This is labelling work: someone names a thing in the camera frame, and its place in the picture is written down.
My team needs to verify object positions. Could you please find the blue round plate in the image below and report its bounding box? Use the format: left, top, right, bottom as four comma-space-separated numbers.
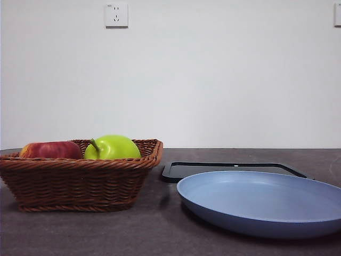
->
176, 171, 341, 239

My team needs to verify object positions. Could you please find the brown wicker basket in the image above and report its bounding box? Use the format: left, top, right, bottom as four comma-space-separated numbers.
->
0, 138, 164, 213

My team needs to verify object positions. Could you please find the black flat tray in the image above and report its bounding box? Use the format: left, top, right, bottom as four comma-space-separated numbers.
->
161, 161, 308, 183

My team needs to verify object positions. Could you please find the green apple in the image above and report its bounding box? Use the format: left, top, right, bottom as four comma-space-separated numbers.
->
84, 134, 142, 161

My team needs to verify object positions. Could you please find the red apple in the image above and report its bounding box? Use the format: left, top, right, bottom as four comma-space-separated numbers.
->
19, 141, 83, 160

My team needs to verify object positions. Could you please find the white wall socket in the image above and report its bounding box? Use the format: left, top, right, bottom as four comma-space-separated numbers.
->
104, 3, 129, 29

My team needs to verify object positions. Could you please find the white wall plate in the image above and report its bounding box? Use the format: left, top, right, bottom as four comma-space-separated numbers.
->
334, 3, 341, 28

